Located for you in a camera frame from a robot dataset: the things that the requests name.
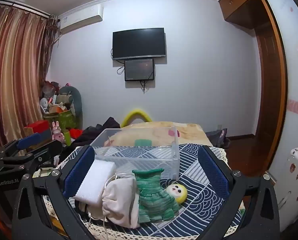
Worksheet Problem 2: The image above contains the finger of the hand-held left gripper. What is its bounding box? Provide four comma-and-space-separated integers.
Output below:
0, 139, 64, 178
0, 129, 52, 157

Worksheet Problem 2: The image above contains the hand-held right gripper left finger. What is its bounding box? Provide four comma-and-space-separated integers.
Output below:
12, 145, 96, 240

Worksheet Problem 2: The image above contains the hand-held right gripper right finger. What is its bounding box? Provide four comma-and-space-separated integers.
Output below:
197, 145, 281, 240

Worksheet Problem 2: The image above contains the white sponge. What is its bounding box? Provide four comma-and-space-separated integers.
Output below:
75, 159, 116, 205

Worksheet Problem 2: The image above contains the clear plastic box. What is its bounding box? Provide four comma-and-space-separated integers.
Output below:
89, 127, 181, 181

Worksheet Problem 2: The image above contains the beige drawstring pouch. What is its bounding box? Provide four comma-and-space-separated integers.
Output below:
87, 177, 141, 229

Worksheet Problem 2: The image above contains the green knitted doll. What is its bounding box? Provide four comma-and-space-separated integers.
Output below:
132, 168, 188, 224

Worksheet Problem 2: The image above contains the red box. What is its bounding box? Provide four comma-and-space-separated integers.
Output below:
26, 120, 51, 135

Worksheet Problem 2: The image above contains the pink bunny toy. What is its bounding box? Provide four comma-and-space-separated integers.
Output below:
51, 121, 66, 142

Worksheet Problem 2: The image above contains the blue patterned cloth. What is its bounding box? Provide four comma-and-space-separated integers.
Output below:
61, 143, 242, 233

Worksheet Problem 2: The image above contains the dark bag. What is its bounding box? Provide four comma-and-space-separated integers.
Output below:
204, 128, 228, 148

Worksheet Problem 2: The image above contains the red cloth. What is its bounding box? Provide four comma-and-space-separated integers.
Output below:
69, 128, 83, 139

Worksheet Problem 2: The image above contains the green cardboard box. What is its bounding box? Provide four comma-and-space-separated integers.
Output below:
57, 109, 77, 131

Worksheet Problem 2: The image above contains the pile of assorted clutter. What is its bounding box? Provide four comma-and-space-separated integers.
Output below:
40, 80, 74, 117

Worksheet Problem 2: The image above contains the black clothing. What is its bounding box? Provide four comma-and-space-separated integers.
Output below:
71, 116, 121, 148

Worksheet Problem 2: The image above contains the beige floral blanket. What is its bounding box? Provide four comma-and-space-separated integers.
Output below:
111, 121, 212, 147

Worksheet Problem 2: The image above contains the grey plush toy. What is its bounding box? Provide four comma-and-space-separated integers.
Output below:
58, 85, 84, 128

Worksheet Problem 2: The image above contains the striped brown curtain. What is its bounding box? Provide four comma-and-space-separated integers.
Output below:
0, 4, 59, 152

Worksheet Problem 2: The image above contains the white suitcase with stickers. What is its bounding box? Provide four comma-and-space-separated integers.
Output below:
276, 145, 298, 233

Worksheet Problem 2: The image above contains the yellow curved hoop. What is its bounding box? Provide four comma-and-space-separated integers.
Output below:
120, 108, 152, 128

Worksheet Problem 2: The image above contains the brown wooden wardrobe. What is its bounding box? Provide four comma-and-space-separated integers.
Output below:
218, 0, 288, 179

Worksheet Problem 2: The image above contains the small black monitor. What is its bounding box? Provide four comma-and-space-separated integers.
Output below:
124, 58, 155, 82

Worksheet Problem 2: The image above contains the white air conditioner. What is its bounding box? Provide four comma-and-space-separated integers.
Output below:
59, 5, 103, 34

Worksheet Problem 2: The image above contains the black wall television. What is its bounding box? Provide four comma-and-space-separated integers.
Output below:
112, 27, 167, 61

